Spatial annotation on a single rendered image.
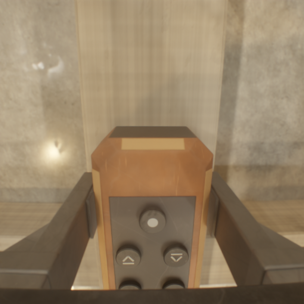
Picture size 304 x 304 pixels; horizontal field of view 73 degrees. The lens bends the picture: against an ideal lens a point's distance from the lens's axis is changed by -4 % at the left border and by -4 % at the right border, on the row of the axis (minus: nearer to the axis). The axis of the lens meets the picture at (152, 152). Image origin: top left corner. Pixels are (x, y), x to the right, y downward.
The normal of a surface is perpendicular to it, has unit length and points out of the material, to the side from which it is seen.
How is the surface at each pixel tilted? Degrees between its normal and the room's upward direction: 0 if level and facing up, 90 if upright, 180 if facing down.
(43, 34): 0
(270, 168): 0
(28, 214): 90
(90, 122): 0
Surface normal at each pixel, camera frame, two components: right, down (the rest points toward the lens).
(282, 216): 0.00, -0.95
